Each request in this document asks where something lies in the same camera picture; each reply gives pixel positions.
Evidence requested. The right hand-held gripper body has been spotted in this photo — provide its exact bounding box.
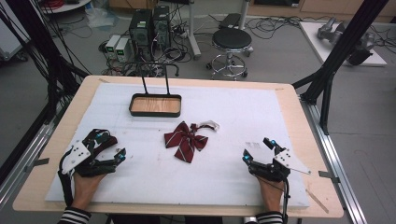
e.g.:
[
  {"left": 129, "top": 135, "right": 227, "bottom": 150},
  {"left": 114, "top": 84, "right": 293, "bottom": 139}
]
[{"left": 247, "top": 147, "right": 312, "bottom": 184}]

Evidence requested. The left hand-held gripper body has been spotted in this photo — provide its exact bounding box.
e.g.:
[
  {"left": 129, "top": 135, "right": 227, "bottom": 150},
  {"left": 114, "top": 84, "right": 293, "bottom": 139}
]
[{"left": 60, "top": 139, "right": 118, "bottom": 178}]

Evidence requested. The black rack with wooden tray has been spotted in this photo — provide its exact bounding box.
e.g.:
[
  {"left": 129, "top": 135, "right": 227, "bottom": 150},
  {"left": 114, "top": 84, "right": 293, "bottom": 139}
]
[{"left": 123, "top": 61, "right": 183, "bottom": 119}]

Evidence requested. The dark red striped bow tie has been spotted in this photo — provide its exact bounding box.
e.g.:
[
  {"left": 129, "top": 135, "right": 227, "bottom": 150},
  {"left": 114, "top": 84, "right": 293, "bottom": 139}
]
[{"left": 163, "top": 119, "right": 220, "bottom": 164}]

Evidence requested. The person's left hand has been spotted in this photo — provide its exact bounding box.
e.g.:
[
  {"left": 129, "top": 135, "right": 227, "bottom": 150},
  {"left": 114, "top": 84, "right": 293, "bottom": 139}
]
[{"left": 72, "top": 173, "right": 107, "bottom": 211}]

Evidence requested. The person's right hand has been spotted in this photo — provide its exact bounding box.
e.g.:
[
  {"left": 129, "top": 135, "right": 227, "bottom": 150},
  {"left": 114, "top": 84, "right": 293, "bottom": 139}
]
[{"left": 256, "top": 176, "right": 286, "bottom": 215}]

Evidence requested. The thin wooden strip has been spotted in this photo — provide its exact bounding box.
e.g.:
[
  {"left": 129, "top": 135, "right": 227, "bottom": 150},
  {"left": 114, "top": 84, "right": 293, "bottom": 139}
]
[{"left": 304, "top": 189, "right": 330, "bottom": 215}]

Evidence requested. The white foam mat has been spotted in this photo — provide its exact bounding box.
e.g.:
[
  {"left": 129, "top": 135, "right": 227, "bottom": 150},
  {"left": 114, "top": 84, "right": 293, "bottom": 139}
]
[{"left": 45, "top": 82, "right": 311, "bottom": 209}]

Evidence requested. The white power supply unit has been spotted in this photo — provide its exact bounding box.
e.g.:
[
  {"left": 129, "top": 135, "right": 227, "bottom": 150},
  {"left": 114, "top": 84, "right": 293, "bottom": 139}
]
[
  {"left": 114, "top": 37, "right": 132, "bottom": 63},
  {"left": 105, "top": 34, "right": 121, "bottom": 61}
]

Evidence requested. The black round stool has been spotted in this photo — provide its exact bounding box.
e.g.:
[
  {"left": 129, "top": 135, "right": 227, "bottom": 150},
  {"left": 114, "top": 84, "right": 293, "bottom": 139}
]
[{"left": 205, "top": 27, "right": 255, "bottom": 80}]

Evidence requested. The white floor board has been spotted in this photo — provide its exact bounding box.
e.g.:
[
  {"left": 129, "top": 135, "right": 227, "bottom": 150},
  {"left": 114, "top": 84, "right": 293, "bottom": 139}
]
[{"left": 298, "top": 21, "right": 389, "bottom": 67}]

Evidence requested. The black computer tower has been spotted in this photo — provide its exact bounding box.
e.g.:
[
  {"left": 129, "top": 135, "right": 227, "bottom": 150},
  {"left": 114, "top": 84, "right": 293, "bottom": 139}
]
[
  {"left": 128, "top": 8, "right": 154, "bottom": 61},
  {"left": 151, "top": 5, "right": 172, "bottom": 51}
]

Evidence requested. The clear plastic bag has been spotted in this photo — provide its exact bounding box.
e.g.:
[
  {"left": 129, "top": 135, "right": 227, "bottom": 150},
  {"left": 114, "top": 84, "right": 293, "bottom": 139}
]
[{"left": 84, "top": 5, "right": 120, "bottom": 30}]

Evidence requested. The black flat box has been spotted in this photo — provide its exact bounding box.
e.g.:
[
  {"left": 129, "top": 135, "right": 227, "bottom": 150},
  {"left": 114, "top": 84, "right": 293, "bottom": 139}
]
[{"left": 219, "top": 12, "right": 243, "bottom": 30}]

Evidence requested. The grey desk leg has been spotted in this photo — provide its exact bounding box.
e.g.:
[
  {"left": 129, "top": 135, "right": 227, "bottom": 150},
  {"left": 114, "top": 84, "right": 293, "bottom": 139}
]
[{"left": 186, "top": 0, "right": 203, "bottom": 61}]

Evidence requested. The round white table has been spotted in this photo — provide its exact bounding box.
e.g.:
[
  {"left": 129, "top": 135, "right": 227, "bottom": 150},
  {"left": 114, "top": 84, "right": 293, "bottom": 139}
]
[{"left": 39, "top": 0, "right": 93, "bottom": 15}]

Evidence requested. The left hand-held gripper black cable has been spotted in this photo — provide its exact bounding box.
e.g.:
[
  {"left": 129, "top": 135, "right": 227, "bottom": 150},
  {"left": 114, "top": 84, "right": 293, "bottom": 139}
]
[{"left": 58, "top": 148, "right": 75, "bottom": 208}]

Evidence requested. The hand-held gripper black cable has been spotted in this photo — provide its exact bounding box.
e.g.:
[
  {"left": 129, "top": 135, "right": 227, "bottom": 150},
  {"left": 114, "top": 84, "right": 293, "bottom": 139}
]
[
  {"left": 58, "top": 148, "right": 75, "bottom": 208},
  {"left": 280, "top": 176, "right": 291, "bottom": 224}
]

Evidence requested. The metal table bracket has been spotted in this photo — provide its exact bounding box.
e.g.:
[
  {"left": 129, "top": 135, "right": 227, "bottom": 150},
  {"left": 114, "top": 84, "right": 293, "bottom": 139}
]
[
  {"left": 318, "top": 170, "right": 341, "bottom": 184},
  {"left": 23, "top": 157, "right": 50, "bottom": 174}
]

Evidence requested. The right hand-held gripper black cable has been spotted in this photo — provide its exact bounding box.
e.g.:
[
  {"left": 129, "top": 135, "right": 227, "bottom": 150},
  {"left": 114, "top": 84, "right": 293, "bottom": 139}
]
[{"left": 280, "top": 176, "right": 291, "bottom": 224}]

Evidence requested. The aluminium rail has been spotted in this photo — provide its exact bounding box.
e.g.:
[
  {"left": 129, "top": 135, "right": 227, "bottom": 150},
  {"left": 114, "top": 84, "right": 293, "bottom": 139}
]
[
  {"left": 300, "top": 94, "right": 369, "bottom": 224},
  {"left": 0, "top": 102, "right": 68, "bottom": 207}
]

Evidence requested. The black frame post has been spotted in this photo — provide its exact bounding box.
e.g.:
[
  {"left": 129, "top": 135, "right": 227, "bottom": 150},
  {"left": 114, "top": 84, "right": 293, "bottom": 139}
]
[
  {"left": 291, "top": 0, "right": 390, "bottom": 135},
  {"left": 5, "top": 0, "right": 91, "bottom": 124}
]

